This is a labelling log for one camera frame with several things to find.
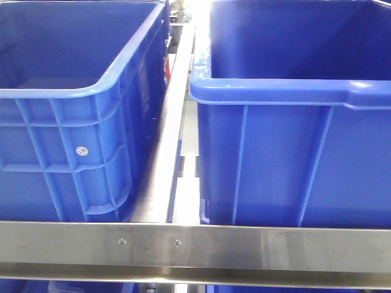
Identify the blue crate upper middle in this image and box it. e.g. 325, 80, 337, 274
190, 1, 390, 228

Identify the blue crate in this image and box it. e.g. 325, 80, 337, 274
1, 1, 167, 222
190, 1, 390, 228

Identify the blue crate upper left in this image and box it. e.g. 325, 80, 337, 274
1, 1, 167, 222

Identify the steel shelf divider rail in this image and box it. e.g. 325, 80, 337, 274
131, 23, 195, 223

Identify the stainless steel shelf rail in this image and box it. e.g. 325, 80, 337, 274
1, 222, 390, 289

